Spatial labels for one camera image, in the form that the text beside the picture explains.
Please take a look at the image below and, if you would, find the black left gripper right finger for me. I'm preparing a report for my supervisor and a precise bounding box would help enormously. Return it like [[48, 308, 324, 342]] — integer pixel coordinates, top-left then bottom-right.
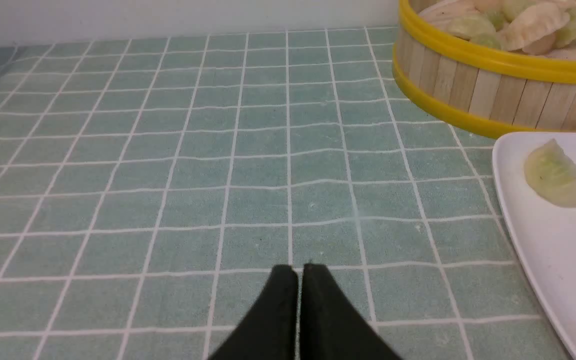
[[299, 263, 402, 360]]

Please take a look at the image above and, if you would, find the white square plate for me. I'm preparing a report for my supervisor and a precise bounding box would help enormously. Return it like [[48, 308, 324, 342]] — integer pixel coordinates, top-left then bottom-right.
[[492, 132, 576, 359]]

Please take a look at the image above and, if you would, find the white dumpling in steamer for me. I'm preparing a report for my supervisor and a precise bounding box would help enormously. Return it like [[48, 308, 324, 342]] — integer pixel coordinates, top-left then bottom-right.
[[499, 1, 570, 51]]

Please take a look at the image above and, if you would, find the bamboo steamer basket yellow rim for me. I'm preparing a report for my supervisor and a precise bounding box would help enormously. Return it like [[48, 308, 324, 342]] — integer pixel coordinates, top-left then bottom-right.
[[391, 0, 576, 138]]

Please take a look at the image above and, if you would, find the green checkered tablecloth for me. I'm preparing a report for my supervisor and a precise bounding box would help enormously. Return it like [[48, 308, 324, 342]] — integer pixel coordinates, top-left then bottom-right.
[[0, 27, 569, 360]]

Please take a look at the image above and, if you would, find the green dumpling in steamer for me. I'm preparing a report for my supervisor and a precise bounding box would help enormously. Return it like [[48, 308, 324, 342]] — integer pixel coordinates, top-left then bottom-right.
[[445, 13, 497, 40]]

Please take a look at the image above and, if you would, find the green dumpling on plate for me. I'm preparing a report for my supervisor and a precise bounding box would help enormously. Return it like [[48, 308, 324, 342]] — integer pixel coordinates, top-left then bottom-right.
[[523, 138, 576, 208]]

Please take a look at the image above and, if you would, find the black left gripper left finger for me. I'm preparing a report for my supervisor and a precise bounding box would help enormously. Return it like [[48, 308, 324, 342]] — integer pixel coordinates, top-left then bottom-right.
[[209, 264, 298, 360]]

